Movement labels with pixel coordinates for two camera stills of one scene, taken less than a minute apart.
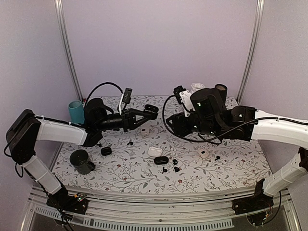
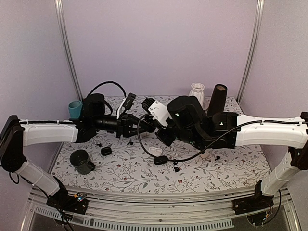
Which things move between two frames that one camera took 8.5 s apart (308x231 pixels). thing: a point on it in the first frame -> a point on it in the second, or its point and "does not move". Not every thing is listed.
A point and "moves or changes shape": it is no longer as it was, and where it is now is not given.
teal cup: x=76 y=112 does not move
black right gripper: x=178 y=128 -> x=165 y=140
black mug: x=79 y=158 does not move
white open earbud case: x=154 y=152 does not move
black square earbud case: x=106 y=151 does not move
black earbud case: x=152 y=110 moves or changes shape
